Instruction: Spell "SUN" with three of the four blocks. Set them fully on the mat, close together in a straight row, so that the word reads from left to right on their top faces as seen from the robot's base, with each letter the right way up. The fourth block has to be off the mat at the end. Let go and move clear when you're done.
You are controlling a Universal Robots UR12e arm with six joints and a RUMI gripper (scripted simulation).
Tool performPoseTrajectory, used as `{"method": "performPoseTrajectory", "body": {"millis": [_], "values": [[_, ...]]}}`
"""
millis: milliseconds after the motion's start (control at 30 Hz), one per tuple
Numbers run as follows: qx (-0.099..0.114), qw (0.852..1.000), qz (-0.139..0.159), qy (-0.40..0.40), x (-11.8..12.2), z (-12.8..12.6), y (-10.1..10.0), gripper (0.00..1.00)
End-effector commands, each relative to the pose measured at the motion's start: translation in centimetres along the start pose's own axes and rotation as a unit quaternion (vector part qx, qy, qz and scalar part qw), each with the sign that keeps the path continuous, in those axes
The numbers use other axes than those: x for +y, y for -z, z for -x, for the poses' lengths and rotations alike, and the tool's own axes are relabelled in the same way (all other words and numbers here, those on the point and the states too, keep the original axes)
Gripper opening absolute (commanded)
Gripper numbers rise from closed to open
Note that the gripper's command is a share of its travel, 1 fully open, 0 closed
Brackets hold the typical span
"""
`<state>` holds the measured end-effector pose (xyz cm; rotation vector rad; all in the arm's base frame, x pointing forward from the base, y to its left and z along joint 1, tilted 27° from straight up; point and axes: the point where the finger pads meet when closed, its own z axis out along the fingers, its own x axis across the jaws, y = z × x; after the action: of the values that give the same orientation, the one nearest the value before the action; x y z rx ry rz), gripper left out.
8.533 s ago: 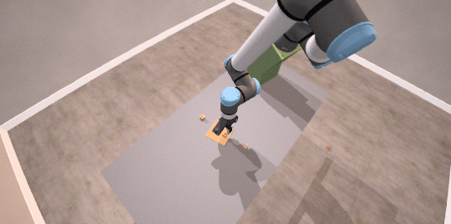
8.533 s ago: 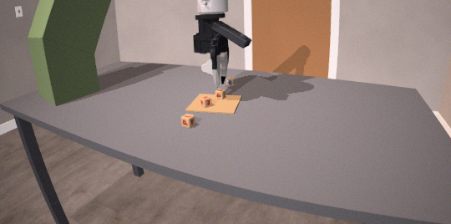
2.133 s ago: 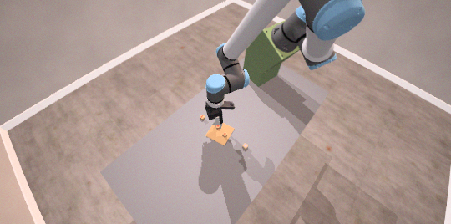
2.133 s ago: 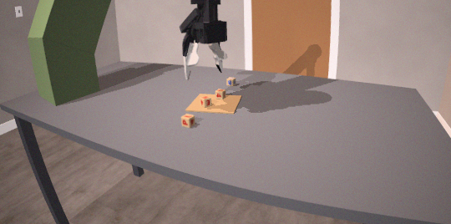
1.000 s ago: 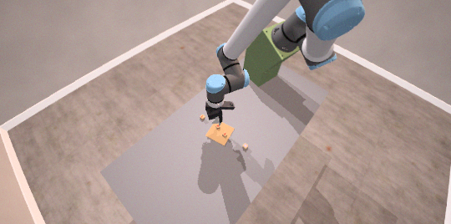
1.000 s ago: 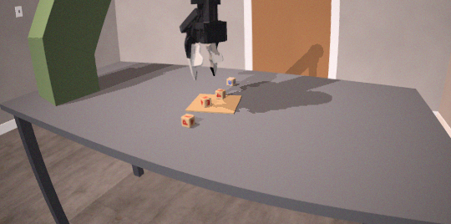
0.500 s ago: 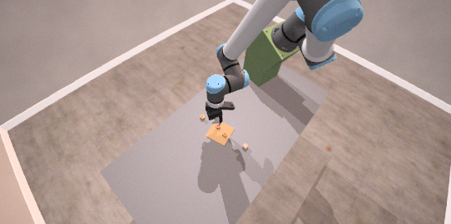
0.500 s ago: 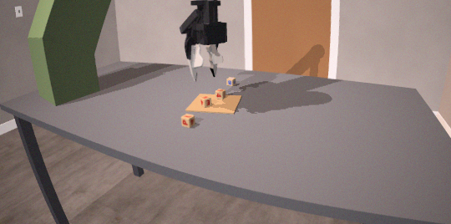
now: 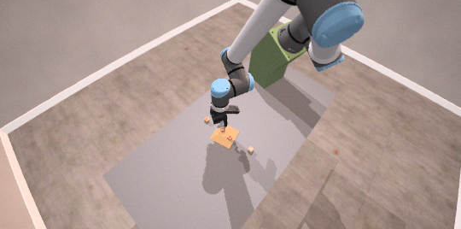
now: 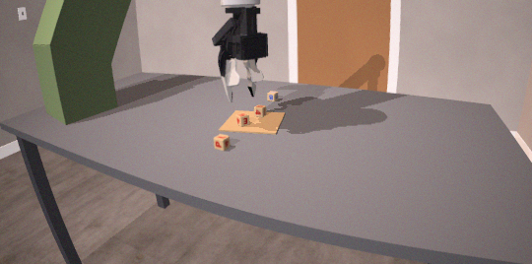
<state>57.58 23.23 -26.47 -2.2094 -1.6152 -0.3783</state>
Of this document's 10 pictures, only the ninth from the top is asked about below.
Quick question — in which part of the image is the peach flat mat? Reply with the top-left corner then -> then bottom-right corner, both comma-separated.
210,125 -> 239,149

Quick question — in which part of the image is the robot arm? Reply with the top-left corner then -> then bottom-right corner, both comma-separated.
211,0 -> 365,114

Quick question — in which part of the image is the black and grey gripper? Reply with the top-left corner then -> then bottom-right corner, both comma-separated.
210,106 -> 227,130

